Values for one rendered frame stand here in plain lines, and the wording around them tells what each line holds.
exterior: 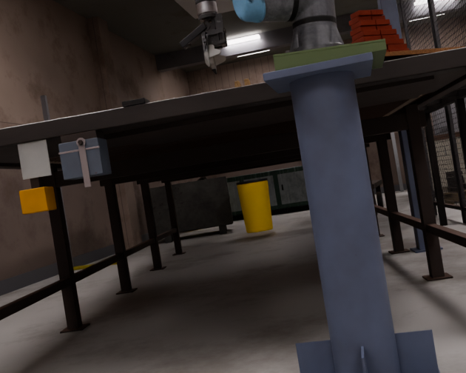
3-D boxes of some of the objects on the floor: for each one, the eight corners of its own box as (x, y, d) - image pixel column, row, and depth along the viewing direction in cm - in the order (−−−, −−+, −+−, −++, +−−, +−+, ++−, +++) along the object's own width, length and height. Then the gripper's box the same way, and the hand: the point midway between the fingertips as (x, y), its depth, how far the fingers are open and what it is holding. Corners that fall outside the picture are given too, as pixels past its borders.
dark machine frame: (555, 257, 294) (522, 52, 294) (475, 269, 298) (443, 66, 298) (420, 217, 591) (404, 115, 590) (382, 223, 594) (365, 121, 594)
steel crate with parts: (245, 226, 851) (236, 172, 851) (232, 234, 752) (222, 172, 752) (168, 237, 872) (159, 184, 872) (145, 246, 773) (135, 186, 773)
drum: (246, 231, 759) (239, 182, 759) (277, 226, 751) (269, 177, 751) (241, 234, 720) (233, 183, 720) (273, 229, 712) (265, 177, 712)
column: (456, 417, 137) (396, 42, 136) (293, 428, 145) (236, 74, 144) (436, 363, 174) (388, 68, 174) (306, 374, 182) (261, 92, 181)
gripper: (217, 5, 205) (225, 62, 205) (225, 20, 225) (234, 72, 225) (192, 10, 207) (202, 66, 207) (203, 24, 226) (211, 76, 226)
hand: (211, 71), depth 216 cm, fingers open, 14 cm apart
